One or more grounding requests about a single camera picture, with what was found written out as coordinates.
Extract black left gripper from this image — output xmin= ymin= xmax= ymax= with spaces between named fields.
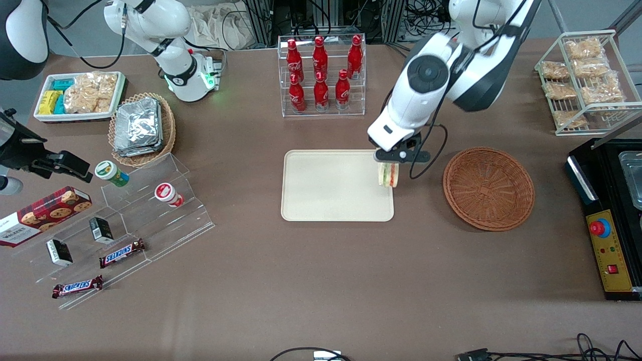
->
xmin=374 ymin=134 xmax=431 ymax=174

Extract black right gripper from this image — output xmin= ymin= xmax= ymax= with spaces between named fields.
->
xmin=0 ymin=108 xmax=94 ymax=183

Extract triangle sandwich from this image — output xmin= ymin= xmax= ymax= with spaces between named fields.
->
xmin=377 ymin=161 xmax=400 ymax=189

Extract white rectangular snack tray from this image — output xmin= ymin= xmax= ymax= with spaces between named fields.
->
xmin=34 ymin=71 xmax=127 ymax=124

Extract beige plastic serving tray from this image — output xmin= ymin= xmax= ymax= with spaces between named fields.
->
xmin=280 ymin=149 xmax=395 ymax=222

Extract round brown wicker basket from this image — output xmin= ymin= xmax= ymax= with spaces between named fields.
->
xmin=442 ymin=146 xmax=536 ymax=232

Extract oval light wicker basket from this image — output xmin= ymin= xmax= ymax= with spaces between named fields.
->
xmin=108 ymin=92 xmax=177 ymax=168

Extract red tartan cookie box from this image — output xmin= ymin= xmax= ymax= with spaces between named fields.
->
xmin=0 ymin=186 xmax=93 ymax=248

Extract green lidded snack can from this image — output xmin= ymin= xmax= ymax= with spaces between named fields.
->
xmin=95 ymin=160 xmax=130 ymax=188

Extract white round wrist cylinder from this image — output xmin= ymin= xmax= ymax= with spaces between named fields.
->
xmin=0 ymin=176 xmax=24 ymax=196

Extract yellow snack packet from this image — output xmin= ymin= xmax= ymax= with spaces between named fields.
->
xmin=38 ymin=90 xmax=63 ymax=115

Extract small black box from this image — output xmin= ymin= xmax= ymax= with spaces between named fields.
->
xmin=89 ymin=217 xmax=114 ymax=245
xmin=46 ymin=239 xmax=74 ymax=267

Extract clear acrylic bottle rack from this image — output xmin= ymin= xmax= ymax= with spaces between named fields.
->
xmin=277 ymin=34 xmax=367 ymax=118

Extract clear bag of crackers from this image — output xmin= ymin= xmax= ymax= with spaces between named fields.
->
xmin=64 ymin=72 xmax=119 ymax=114

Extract stack of foil packets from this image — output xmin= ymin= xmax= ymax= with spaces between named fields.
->
xmin=114 ymin=97 xmax=164 ymax=157

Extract red cola bottle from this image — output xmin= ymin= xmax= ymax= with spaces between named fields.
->
xmin=288 ymin=74 xmax=306 ymax=114
xmin=335 ymin=69 xmax=351 ymax=110
xmin=347 ymin=35 xmax=363 ymax=80
xmin=286 ymin=39 xmax=304 ymax=83
xmin=312 ymin=36 xmax=329 ymax=81
xmin=313 ymin=72 xmax=330 ymax=112

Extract brown Snickers bar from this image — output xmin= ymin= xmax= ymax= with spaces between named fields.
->
xmin=99 ymin=238 xmax=146 ymax=269
xmin=52 ymin=275 xmax=104 ymax=299

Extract red lidded snack can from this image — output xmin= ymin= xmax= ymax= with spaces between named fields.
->
xmin=154 ymin=183 xmax=185 ymax=208

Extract clear acrylic step display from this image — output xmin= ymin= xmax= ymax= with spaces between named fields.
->
xmin=10 ymin=153 xmax=216 ymax=311

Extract clear snack bag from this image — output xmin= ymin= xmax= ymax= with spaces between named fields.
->
xmin=541 ymin=61 xmax=570 ymax=81
xmin=544 ymin=82 xmax=578 ymax=100
xmin=564 ymin=39 xmax=604 ymax=60
xmin=573 ymin=59 xmax=610 ymax=77
xmin=581 ymin=75 xmax=625 ymax=106
xmin=553 ymin=110 xmax=588 ymax=129

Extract black machine with yellow panel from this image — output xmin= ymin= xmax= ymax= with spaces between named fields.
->
xmin=564 ymin=111 xmax=642 ymax=301

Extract steel pan insert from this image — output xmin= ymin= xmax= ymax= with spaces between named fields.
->
xmin=618 ymin=150 xmax=642 ymax=211

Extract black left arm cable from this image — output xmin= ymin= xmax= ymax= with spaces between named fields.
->
xmin=382 ymin=0 xmax=540 ymax=180

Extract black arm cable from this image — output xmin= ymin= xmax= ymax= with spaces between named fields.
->
xmin=46 ymin=0 xmax=127 ymax=70
xmin=382 ymin=0 xmax=540 ymax=180

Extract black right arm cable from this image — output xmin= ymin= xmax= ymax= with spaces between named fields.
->
xmin=46 ymin=0 xmax=127 ymax=70

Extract aluminium frame post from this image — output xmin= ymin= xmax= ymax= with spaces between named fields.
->
xmin=243 ymin=0 xmax=274 ymax=49
xmin=381 ymin=0 xmax=408 ymax=44

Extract black looped table cable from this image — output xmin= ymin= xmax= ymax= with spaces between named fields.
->
xmin=270 ymin=347 xmax=352 ymax=361

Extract white wire rack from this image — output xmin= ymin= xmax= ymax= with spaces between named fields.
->
xmin=534 ymin=30 xmax=642 ymax=137

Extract black tangled floor cables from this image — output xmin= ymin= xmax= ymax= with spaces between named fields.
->
xmin=489 ymin=333 xmax=642 ymax=361

